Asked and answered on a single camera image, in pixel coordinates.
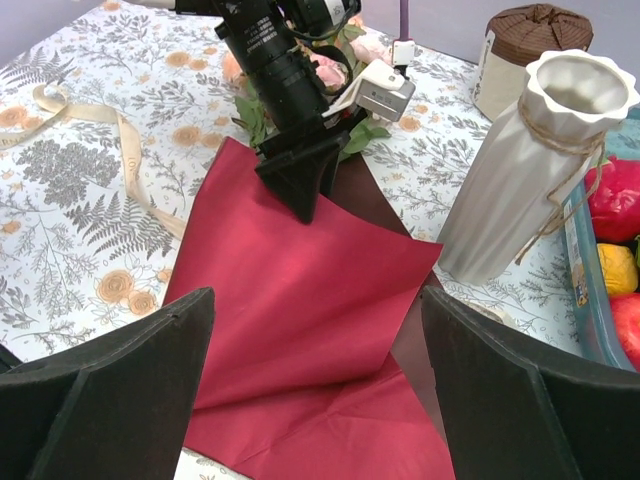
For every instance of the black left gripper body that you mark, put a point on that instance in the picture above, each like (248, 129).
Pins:
(266, 38)

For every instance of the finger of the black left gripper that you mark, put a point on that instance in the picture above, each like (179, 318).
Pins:
(295, 174)

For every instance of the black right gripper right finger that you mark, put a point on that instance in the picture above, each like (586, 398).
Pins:
(514, 407)

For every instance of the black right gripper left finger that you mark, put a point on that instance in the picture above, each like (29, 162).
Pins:
(114, 407)

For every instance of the pink artificial flower bunch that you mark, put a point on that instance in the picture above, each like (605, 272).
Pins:
(350, 48)

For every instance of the red paper bouquet wrap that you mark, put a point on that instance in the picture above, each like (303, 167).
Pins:
(299, 381)

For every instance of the cream ribbon gold lettering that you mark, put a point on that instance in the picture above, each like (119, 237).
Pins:
(55, 100)

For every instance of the white ribbed ceramic vase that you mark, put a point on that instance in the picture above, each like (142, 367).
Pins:
(535, 153)

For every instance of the teal plastic fruit basket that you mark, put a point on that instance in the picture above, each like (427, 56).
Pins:
(595, 324)

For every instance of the red apple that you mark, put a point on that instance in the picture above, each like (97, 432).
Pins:
(625, 312)

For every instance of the small yellow lemon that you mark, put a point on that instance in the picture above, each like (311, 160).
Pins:
(619, 269)

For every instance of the green toy watermelon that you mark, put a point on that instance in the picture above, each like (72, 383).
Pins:
(637, 250)

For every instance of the brown and white jar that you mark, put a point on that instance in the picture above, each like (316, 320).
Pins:
(516, 37)

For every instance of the red dragon fruit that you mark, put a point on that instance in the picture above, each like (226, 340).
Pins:
(614, 206)

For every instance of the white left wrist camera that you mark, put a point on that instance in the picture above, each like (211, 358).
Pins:
(382, 89)

